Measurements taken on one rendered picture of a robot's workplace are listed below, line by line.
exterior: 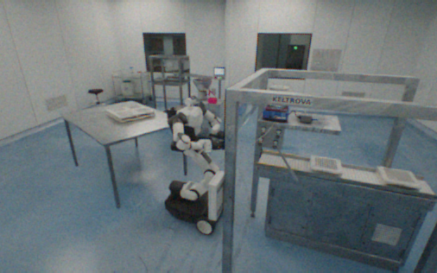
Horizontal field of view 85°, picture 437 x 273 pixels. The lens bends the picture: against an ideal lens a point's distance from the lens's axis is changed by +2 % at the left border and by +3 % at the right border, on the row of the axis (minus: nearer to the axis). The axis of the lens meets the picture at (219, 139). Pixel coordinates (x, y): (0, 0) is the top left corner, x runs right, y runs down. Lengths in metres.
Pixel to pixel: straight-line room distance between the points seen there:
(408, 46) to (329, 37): 1.82
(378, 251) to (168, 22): 6.91
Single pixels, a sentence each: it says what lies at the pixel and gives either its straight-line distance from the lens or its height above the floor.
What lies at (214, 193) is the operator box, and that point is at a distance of 1.44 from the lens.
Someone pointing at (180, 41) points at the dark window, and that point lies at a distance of 7.51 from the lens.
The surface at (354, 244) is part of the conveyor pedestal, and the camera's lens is 2.64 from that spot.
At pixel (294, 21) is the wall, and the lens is 7.05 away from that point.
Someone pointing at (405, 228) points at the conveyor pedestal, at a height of 0.49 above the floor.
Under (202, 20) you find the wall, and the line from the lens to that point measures 7.31.
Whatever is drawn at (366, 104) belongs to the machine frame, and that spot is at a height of 1.62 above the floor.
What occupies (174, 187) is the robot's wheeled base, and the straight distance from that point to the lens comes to 2.79.
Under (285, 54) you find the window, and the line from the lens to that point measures 7.04.
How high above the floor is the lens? 1.89
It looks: 23 degrees down
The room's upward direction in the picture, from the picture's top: 1 degrees clockwise
